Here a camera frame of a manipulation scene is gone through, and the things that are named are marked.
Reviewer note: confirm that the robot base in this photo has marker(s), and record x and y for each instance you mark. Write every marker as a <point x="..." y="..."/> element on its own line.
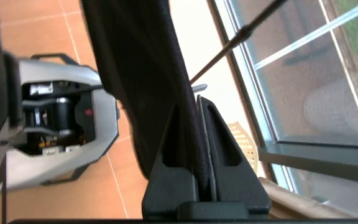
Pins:
<point x="104" y="124"/>

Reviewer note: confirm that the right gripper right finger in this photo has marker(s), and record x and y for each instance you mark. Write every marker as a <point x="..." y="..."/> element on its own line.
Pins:
<point x="235" y="180"/>

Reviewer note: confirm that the white laundry basket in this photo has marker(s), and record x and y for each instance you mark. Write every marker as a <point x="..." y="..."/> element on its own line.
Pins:
<point x="244" y="143"/>

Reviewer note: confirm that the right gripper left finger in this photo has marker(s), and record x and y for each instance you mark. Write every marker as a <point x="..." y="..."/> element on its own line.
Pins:
<point x="166" y="186"/>

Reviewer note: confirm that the beige curtain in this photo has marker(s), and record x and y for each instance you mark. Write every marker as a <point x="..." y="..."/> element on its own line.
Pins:
<point x="291" y="202"/>

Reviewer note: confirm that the black clothes rack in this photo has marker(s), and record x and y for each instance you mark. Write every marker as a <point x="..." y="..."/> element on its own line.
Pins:
<point x="244" y="32"/>

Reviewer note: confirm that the black garment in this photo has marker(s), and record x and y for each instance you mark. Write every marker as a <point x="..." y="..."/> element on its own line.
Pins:
<point x="135" y="62"/>

